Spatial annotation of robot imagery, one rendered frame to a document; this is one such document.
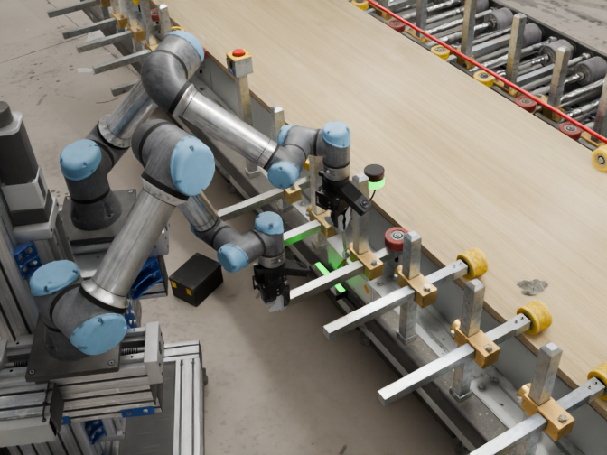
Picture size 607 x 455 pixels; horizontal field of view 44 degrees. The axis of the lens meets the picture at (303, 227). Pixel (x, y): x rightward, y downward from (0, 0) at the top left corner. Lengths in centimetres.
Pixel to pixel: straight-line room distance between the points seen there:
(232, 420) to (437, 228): 117
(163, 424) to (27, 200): 113
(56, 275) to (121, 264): 19
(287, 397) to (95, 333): 147
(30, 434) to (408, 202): 132
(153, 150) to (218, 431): 156
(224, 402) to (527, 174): 145
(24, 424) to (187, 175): 75
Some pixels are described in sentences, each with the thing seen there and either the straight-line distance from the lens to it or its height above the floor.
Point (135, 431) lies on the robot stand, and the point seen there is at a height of 21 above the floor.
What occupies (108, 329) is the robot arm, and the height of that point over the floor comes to 122.
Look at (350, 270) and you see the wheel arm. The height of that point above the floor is 86.
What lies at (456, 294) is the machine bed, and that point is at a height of 76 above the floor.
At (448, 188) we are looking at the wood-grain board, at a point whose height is 90.
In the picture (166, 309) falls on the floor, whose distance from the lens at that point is 345.
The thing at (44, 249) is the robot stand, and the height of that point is 119.
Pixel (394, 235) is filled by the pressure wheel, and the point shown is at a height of 90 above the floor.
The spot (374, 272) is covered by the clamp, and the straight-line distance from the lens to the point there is 229.
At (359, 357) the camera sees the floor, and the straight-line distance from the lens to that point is 316.
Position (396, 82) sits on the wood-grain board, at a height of 90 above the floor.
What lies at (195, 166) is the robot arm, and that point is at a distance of 163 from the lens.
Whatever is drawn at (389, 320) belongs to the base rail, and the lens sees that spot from 236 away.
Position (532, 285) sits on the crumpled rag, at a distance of 222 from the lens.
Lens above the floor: 244
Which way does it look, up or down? 40 degrees down
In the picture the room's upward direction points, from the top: 4 degrees counter-clockwise
